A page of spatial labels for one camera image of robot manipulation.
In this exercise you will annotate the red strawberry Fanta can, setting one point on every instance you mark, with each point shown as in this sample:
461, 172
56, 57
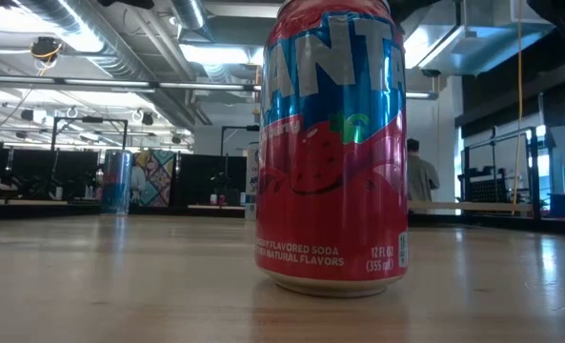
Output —
332, 190

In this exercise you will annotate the slim blue silver can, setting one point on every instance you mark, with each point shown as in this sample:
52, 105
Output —
116, 183

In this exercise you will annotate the black partition screen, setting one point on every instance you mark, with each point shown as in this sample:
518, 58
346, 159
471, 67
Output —
39, 171
201, 178

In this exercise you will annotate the colourful patterned panel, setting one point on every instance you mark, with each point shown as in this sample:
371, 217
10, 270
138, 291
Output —
154, 178

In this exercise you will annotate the person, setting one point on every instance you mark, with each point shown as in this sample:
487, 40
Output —
420, 176

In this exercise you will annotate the long ceiling light tube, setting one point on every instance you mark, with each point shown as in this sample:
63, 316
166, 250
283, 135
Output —
120, 83

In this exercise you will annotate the silver ceiling air duct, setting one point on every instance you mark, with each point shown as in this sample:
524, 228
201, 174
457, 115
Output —
190, 16

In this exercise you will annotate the black aluminium table frame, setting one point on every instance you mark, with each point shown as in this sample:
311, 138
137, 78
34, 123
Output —
477, 222

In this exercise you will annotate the black metal frame rack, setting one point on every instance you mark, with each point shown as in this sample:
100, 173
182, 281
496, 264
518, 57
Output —
535, 171

